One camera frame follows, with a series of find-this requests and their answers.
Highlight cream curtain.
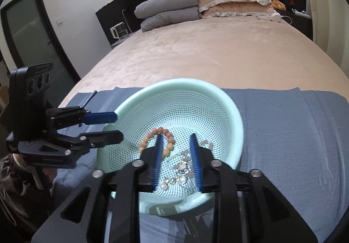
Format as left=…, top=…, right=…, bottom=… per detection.
left=300, top=0, right=349, bottom=80

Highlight silver charm jewelry cluster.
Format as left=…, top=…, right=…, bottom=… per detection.
left=168, top=173, right=189, bottom=186

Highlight white charging cable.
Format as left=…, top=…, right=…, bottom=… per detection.
left=122, top=8, right=133, bottom=34

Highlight grey folded duvet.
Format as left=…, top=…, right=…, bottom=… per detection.
left=134, top=0, right=202, bottom=33

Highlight blue cloth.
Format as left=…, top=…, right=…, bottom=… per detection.
left=52, top=86, right=349, bottom=243

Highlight orange bead bracelet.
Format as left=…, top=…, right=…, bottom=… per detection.
left=139, top=127, right=175, bottom=159

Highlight dark frosted glass door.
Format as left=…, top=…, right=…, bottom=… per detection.
left=0, top=0, right=81, bottom=123

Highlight white power strip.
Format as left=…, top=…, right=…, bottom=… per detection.
left=291, top=8, right=311, bottom=17

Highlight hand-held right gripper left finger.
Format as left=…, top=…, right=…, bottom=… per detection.
left=31, top=134, right=164, bottom=243

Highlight green plastic basket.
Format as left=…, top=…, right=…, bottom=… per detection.
left=97, top=78, right=244, bottom=216

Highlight clear kettle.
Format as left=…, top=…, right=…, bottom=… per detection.
left=110, top=22, right=129, bottom=41

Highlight pink bead necklace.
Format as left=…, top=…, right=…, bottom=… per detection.
left=170, top=140, right=215, bottom=176

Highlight brown teddy bear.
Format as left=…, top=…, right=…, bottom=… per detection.
left=267, top=0, right=287, bottom=12

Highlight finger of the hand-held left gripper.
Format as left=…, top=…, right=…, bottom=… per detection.
left=53, top=130, right=124, bottom=151
left=45, top=106, right=118, bottom=127

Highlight person's left forearm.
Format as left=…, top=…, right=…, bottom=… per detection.
left=0, top=154, right=58, bottom=234

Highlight white headphones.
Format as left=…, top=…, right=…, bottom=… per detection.
left=257, top=12, right=293, bottom=26

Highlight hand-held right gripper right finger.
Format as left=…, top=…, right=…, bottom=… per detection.
left=189, top=133, right=318, bottom=243

